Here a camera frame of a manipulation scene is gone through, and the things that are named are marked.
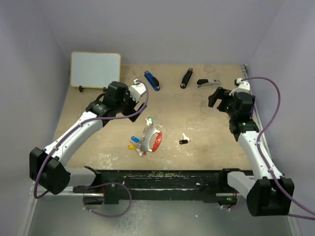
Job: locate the small whiteboard yellow frame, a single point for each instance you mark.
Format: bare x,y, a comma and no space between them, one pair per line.
94,70

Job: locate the key with yellow tag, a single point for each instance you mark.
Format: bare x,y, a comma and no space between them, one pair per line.
131,147

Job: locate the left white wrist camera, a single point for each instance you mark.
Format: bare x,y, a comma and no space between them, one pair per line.
137,90

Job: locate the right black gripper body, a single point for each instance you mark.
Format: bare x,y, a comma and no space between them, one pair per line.
232,112

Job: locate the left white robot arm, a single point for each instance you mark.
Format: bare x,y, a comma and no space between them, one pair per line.
47,165

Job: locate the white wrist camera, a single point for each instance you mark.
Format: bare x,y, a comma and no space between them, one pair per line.
137,90
241,86

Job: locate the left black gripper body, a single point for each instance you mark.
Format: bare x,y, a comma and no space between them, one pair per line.
126,106

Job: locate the key with black tag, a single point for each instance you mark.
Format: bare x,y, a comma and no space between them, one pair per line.
184,140

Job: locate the blue stapler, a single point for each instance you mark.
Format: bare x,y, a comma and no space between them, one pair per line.
153,81

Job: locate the key with blue tag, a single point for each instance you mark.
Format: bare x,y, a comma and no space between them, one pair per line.
134,140

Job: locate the grey black stapler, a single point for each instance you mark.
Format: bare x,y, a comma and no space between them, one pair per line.
206,83

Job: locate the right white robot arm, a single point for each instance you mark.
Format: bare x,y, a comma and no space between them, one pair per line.
269,192

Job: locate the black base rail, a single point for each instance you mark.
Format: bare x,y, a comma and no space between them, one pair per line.
208,186

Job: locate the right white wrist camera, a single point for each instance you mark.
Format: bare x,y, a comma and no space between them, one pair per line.
241,86

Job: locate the key with green tag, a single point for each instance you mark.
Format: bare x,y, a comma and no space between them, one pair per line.
149,120

